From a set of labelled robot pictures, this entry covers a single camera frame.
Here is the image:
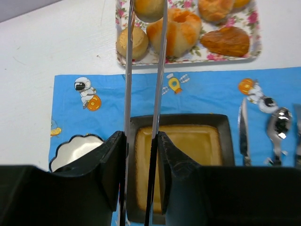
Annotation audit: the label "fork with patterned handle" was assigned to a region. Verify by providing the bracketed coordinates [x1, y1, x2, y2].
[293, 104, 301, 169]

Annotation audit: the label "brown flaky pastry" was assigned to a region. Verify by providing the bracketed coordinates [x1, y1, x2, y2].
[200, 26, 250, 57]

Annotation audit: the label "floral rectangular tray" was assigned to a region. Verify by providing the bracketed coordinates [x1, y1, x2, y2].
[115, 0, 262, 65]

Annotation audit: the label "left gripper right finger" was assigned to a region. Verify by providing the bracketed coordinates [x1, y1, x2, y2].
[158, 132, 301, 226]

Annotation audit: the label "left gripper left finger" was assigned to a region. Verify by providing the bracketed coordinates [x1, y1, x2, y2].
[0, 131, 124, 226]

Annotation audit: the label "striped croissant roll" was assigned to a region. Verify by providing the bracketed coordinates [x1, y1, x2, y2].
[134, 0, 165, 23]

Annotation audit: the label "small round bun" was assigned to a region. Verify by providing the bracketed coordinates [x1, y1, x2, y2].
[116, 26, 149, 60]

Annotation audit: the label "large orange twisted bread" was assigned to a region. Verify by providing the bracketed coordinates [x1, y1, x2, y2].
[146, 8, 202, 57]

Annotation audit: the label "spoon with patterned handle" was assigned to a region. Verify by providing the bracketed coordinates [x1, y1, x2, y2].
[267, 107, 292, 166]

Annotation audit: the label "black square plate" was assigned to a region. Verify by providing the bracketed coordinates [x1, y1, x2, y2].
[127, 113, 235, 224]

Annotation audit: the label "blue cartoon placemat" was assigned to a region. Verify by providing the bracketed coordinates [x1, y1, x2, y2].
[48, 66, 301, 226]

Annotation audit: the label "bagel ring bread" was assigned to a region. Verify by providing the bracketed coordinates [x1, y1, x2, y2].
[233, 0, 250, 8]

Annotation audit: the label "white scalloped bowl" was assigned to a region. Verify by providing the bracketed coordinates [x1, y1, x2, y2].
[49, 134, 104, 172]

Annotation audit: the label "metal food tongs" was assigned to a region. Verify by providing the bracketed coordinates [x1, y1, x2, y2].
[119, 0, 168, 226]

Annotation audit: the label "small round roll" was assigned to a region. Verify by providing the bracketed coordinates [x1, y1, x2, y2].
[198, 0, 235, 22]

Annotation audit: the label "knife with patterned handle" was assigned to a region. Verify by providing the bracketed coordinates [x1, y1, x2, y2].
[238, 98, 251, 166]

